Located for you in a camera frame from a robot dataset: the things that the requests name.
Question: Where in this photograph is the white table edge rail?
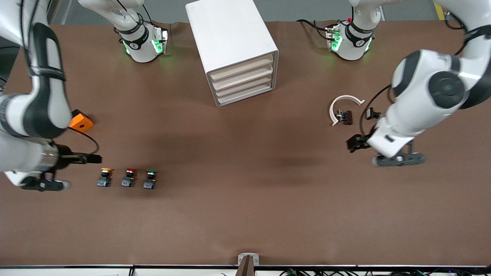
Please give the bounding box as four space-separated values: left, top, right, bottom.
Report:
0 264 491 276

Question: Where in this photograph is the green push button switch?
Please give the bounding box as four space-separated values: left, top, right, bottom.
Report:
143 169 158 190

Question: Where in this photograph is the yellow push button switch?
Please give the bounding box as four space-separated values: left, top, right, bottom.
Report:
97 168 113 188

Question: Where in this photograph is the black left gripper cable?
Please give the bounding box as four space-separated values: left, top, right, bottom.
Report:
359 84 392 135

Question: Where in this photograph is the red push button switch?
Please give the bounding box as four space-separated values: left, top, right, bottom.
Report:
121 168 138 188

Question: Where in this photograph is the black left arm base cable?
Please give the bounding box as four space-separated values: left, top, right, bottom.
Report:
296 18 334 41

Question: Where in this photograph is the white drawer cabinet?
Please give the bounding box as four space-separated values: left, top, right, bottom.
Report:
185 0 279 108

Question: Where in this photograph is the dark brown small component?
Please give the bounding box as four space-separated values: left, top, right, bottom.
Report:
335 110 353 126

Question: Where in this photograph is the black arm base cable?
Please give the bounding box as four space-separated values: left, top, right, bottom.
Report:
296 18 334 41
115 0 154 27

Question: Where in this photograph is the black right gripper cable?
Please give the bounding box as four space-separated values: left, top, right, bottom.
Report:
68 126 101 154

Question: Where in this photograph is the grey metal bracket with post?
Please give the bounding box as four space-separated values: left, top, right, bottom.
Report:
236 253 260 276

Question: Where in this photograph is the white curved plastic ring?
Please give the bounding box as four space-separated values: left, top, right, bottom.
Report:
329 95 366 127

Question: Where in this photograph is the orange box with hole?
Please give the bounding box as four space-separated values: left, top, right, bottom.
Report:
68 109 94 135

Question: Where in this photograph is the black right arm base cable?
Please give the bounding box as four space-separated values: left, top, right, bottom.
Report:
115 0 154 27

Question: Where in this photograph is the white plastic drawer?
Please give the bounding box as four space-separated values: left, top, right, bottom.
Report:
217 84 276 107
212 64 274 89
215 75 275 98
210 54 274 80

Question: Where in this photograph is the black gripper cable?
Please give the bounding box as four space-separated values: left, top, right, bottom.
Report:
359 84 392 135
68 126 101 154

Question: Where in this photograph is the brown paper table cover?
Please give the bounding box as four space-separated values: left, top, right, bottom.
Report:
0 20 491 267

